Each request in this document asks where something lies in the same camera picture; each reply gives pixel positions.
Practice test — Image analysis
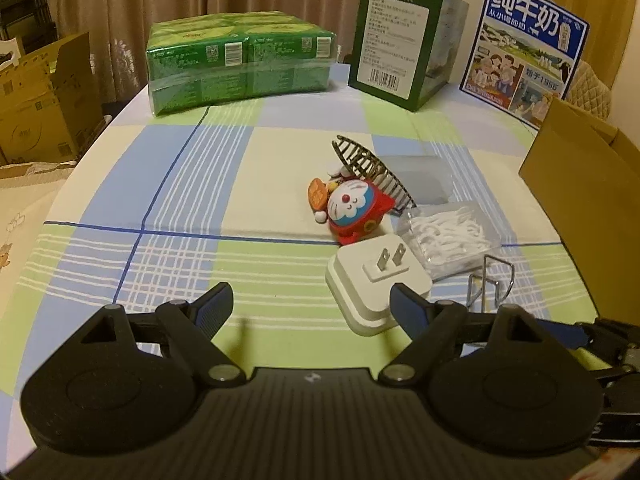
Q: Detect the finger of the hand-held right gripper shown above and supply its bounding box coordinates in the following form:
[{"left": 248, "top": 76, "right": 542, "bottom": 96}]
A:
[
  {"left": 597, "top": 360, "right": 640, "bottom": 387},
  {"left": 542, "top": 317, "right": 640, "bottom": 361}
]

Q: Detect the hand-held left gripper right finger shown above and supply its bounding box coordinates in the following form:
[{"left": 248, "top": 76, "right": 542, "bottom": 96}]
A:
[{"left": 377, "top": 282, "right": 551, "bottom": 388}]

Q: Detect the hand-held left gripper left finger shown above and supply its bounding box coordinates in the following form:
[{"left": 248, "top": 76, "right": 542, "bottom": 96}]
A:
[{"left": 80, "top": 282, "right": 246, "bottom": 388}]

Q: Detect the white plug adapter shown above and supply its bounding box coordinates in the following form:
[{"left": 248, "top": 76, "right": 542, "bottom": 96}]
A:
[{"left": 325, "top": 240, "right": 433, "bottom": 338}]

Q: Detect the metal wire holder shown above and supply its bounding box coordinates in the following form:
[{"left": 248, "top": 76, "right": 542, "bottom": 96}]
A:
[{"left": 467, "top": 255, "right": 517, "bottom": 311}]

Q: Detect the clear box of floss picks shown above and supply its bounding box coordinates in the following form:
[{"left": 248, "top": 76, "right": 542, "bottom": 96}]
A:
[{"left": 395, "top": 201, "right": 506, "bottom": 281}]

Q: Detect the red cartoon cat figurine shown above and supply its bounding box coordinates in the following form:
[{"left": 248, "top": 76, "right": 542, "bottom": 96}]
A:
[{"left": 308, "top": 162, "right": 398, "bottom": 247}]

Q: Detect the bronze hair claw clip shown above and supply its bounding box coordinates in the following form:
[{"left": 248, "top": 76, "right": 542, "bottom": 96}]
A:
[{"left": 332, "top": 135, "right": 418, "bottom": 213}]

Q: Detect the brown cardboard box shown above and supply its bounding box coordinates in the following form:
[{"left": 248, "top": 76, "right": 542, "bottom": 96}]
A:
[{"left": 518, "top": 96, "right": 640, "bottom": 311}]

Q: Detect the checked tablecloth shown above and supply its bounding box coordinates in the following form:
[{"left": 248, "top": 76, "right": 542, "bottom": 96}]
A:
[{"left": 0, "top": 87, "right": 606, "bottom": 461}]

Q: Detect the flat cardboard sheet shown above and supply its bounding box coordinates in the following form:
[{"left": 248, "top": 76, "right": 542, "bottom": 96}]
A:
[{"left": 0, "top": 159, "right": 81, "bottom": 181}]

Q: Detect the quilted beige chair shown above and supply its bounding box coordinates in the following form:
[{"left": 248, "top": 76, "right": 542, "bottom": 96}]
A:
[{"left": 565, "top": 60, "right": 613, "bottom": 121}]

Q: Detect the green tissue multipack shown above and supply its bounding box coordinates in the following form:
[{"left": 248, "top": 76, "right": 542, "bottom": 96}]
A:
[{"left": 145, "top": 10, "right": 338, "bottom": 118}]

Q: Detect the printed brown cardboard carton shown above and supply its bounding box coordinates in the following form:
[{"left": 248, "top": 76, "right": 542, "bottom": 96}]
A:
[{"left": 0, "top": 32, "right": 108, "bottom": 163}]

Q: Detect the green milk carton box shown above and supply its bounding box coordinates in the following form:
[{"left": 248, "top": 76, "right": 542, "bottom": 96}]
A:
[{"left": 347, "top": 0, "right": 471, "bottom": 113}]

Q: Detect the blue milk carton box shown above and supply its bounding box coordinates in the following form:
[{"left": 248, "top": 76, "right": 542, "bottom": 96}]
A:
[{"left": 459, "top": 0, "right": 590, "bottom": 131}]

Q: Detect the dark folding ladder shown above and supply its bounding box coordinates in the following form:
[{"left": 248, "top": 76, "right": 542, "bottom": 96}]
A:
[{"left": 0, "top": 0, "right": 51, "bottom": 56}]

